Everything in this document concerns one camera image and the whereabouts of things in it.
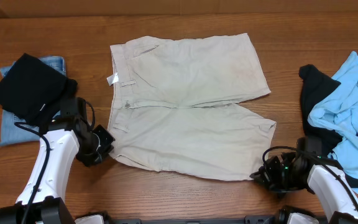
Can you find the beige khaki shorts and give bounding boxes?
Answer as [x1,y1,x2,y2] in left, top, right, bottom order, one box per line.
[108,33,276,181]

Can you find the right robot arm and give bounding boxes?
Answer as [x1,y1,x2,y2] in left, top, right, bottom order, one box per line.
[250,137,358,223]

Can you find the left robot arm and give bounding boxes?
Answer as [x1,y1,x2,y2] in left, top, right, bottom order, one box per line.
[0,98,115,224]

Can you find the folded black garment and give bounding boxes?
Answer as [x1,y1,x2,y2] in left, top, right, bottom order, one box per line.
[0,54,78,126]

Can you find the folded blue denim jeans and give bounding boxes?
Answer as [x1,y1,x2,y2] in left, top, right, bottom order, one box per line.
[0,56,66,147]

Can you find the light blue shirt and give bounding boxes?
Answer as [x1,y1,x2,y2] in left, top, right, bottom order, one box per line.
[308,51,358,179]

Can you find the black Nike t-shirt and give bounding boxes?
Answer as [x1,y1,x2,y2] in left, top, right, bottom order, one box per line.
[299,65,358,193]

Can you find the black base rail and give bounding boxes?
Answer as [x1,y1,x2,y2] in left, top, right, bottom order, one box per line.
[105,215,288,224]

